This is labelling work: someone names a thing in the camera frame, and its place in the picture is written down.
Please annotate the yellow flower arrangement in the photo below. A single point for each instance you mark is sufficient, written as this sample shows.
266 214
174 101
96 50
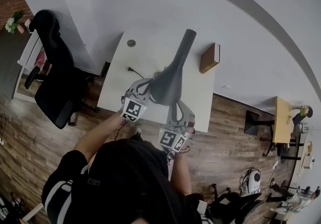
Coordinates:
304 110

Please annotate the white desk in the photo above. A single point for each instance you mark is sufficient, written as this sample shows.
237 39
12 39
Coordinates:
118 87

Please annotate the person's grey shoe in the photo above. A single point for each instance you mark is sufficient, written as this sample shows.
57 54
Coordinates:
137 128

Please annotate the person's black shirt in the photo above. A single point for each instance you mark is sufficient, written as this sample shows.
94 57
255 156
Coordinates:
125 180

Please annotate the white flowers in pink vase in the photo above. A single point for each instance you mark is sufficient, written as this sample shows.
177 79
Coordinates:
12 23

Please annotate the white round table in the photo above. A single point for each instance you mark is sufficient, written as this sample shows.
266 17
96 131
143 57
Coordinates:
304 165

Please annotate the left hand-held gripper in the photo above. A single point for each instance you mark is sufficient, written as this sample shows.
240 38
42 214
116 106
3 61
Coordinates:
133 110

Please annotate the black office chair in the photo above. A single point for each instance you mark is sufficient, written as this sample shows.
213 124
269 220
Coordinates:
57 67

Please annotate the person's left forearm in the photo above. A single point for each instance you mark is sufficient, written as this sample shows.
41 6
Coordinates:
100 132

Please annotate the person's right forearm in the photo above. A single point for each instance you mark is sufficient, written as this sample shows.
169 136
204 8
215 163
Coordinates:
180 172

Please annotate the small dark round disc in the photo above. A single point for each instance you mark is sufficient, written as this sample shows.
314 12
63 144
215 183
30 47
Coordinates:
131 42

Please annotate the brown hardcover book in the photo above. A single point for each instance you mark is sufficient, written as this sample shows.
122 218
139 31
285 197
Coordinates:
208 58

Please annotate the white round robot device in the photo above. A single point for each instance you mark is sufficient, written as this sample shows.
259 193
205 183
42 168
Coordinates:
255 177

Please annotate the yellow table with black base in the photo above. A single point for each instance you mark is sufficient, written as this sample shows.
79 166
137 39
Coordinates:
282 120

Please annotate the black swivel chair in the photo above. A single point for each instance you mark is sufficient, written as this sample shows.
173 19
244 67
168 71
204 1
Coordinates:
233 203

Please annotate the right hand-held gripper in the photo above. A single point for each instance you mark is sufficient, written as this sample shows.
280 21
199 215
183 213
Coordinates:
170 140

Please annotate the white power strip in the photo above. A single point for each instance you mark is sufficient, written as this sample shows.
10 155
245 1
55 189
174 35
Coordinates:
1 140

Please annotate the person's right hand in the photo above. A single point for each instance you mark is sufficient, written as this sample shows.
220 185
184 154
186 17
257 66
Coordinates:
192 125

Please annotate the pink bag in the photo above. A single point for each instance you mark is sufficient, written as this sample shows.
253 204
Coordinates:
41 58

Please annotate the small white cup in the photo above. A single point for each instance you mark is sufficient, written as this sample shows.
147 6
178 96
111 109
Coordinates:
27 21

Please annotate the grey hair dryer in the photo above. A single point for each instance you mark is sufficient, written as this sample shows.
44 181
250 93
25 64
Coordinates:
173 77

